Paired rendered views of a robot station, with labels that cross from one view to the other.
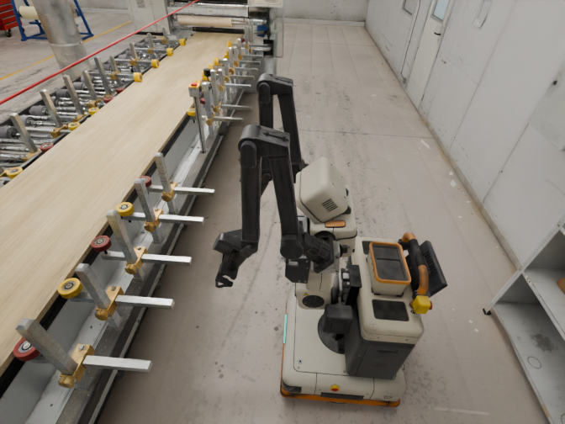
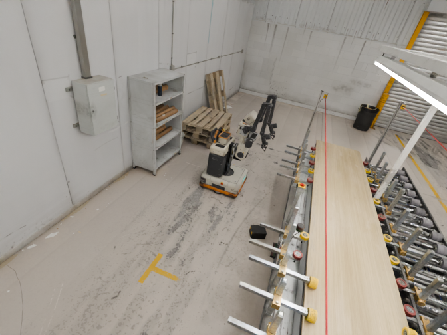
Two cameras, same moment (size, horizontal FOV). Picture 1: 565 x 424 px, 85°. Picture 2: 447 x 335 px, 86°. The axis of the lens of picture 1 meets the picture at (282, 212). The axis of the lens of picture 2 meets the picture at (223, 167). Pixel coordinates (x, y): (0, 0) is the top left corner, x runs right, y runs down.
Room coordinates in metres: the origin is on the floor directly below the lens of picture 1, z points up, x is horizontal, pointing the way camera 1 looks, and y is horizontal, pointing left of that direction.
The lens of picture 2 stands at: (4.24, 0.31, 2.51)
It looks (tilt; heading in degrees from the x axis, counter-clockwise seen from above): 33 degrees down; 193
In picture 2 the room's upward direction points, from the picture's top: 10 degrees clockwise
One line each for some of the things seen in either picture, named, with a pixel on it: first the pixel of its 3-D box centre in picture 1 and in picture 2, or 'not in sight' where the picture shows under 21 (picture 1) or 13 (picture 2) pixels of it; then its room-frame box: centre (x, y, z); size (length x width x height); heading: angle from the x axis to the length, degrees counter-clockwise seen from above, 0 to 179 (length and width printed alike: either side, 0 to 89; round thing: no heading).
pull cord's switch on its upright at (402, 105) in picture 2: not in sight; (384, 136); (0.17, 1.84, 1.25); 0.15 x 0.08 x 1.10; 178
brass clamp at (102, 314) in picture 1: (109, 303); not in sight; (0.71, 0.71, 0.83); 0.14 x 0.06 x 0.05; 178
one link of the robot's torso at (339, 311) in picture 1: (321, 299); (240, 151); (0.87, -0.21, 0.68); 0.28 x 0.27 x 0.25; 178
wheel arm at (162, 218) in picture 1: (163, 219); (295, 169); (1.22, 0.64, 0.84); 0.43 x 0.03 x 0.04; 88
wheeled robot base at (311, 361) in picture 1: (338, 340); (224, 177); (0.92, -0.38, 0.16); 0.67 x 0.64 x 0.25; 88
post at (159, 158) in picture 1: (167, 189); (298, 175); (1.43, 0.68, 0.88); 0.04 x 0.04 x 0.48; 88
